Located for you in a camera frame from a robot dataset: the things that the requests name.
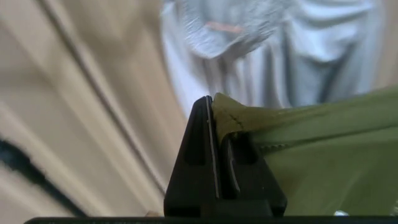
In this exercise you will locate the black clothes rack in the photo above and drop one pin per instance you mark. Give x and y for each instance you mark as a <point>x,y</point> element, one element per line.
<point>31,174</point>

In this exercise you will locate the pale grey shorts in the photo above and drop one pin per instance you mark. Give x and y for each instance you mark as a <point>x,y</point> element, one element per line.
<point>295,62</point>

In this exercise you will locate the pink clothes hanger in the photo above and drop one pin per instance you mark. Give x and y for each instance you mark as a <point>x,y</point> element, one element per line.
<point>224,27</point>

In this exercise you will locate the beige curtain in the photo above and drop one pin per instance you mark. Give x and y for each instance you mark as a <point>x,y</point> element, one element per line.
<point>77,77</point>

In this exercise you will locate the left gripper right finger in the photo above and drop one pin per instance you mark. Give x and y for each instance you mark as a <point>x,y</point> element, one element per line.
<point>255,183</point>

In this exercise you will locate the green garment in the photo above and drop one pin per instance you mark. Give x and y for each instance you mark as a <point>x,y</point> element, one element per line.
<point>326,161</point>

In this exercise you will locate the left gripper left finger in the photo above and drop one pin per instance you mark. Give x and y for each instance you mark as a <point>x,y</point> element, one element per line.
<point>192,174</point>

